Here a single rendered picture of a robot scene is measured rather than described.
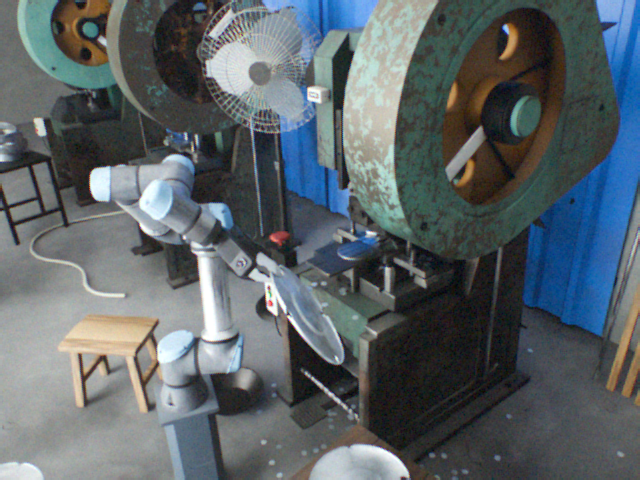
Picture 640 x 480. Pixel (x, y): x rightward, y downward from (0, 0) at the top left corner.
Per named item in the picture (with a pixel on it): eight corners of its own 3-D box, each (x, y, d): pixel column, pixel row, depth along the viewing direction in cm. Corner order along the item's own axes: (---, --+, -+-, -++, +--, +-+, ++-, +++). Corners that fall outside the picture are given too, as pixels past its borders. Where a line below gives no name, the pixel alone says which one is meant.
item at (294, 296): (321, 371, 118) (324, 369, 118) (253, 261, 126) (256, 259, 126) (352, 359, 146) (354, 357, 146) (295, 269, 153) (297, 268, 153)
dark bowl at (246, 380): (216, 438, 224) (214, 425, 221) (184, 398, 246) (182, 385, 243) (278, 404, 240) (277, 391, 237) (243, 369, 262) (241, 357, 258)
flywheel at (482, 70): (624, 118, 170) (485, 299, 157) (563, 107, 185) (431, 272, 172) (589, -121, 122) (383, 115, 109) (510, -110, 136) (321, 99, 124)
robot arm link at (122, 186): (149, 213, 170) (87, 154, 122) (185, 211, 170) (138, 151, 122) (150, 250, 167) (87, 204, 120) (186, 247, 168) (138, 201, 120)
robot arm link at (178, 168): (143, 153, 127) (135, 181, 118) (192, 150, 127) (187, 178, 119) (151, 181, 132) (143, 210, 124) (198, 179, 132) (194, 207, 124)
